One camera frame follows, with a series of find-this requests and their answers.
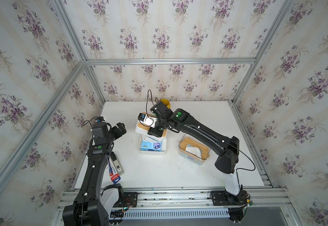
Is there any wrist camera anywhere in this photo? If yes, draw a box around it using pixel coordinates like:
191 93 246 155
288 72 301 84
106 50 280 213
95 116 105 123
138 113 157 128

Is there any white box with bamboo lid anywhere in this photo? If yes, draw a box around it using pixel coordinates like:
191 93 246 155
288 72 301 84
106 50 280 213
135 114 167 141

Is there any clear plastic tissue box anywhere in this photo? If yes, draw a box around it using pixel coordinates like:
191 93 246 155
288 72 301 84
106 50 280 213
178 135 211 166

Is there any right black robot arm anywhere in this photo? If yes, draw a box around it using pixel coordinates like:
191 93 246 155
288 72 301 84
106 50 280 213
145 101 256 197

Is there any bamboo tissue box lid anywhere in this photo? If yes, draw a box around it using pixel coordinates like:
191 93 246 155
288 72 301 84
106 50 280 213
179 137 210 161

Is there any white plastic tray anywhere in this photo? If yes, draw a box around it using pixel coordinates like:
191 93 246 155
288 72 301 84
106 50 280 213
138 135 167 155

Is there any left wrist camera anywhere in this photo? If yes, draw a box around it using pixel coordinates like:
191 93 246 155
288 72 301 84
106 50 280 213
95 116 105 123

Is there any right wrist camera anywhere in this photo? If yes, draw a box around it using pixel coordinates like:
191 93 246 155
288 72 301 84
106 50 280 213
138 113 157 128

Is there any yellow metal pen bucket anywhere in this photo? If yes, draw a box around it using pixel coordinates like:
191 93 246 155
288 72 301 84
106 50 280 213
160 99 170 108

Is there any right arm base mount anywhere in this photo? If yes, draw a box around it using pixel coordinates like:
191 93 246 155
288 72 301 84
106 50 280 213
210 189 251 223

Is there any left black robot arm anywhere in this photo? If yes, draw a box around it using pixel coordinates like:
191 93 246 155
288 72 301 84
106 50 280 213
62 117 127 226

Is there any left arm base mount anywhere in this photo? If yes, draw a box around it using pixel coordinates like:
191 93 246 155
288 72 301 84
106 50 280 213
100 184 138 226

